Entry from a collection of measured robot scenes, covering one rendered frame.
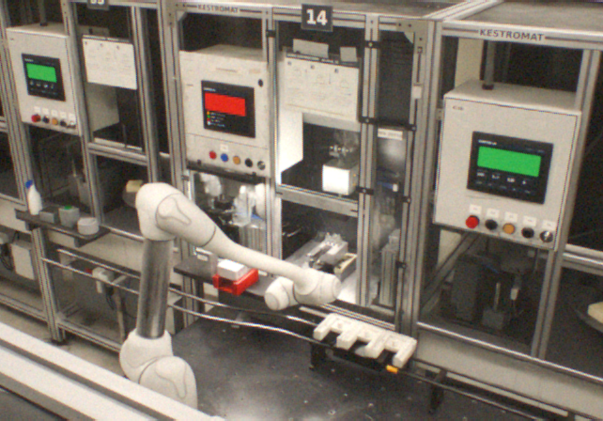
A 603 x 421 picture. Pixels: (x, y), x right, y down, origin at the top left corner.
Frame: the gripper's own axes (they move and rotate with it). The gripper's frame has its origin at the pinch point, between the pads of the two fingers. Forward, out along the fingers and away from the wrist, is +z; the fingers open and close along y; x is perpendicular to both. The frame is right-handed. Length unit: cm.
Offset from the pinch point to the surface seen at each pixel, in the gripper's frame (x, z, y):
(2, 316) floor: 228, -5, -104
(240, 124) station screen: 32, -11, 54
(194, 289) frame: 65, -8, -32
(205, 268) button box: 46, -22, -9
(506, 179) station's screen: -71, -12, 53
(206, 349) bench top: 35, -39, -36
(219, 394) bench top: 13, -59, -36
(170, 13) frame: 66, -8, 93
